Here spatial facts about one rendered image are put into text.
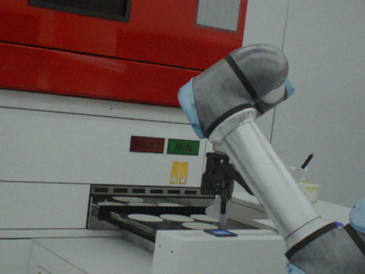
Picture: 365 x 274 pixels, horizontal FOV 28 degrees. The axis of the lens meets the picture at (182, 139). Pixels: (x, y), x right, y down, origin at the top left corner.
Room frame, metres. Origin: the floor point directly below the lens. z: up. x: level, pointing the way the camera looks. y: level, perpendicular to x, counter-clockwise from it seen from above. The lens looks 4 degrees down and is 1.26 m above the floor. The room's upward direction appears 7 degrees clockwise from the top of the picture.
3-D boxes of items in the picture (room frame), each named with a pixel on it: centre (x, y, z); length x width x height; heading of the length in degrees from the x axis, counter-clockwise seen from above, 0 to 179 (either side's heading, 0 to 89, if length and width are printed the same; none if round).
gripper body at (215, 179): (2.01, -0.12, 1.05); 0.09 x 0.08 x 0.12; 77
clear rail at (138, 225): (1.91, 0.08, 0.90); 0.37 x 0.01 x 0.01; 34
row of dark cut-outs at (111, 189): (2.19, 0.06, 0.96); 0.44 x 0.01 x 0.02; 124
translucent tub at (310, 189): (2.24, -0.39, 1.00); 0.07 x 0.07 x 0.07; 49
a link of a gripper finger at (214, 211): (1.99, -0.12, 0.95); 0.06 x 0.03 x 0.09; 77
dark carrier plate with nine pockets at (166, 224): (2.02, -0.07, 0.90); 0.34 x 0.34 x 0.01; 34
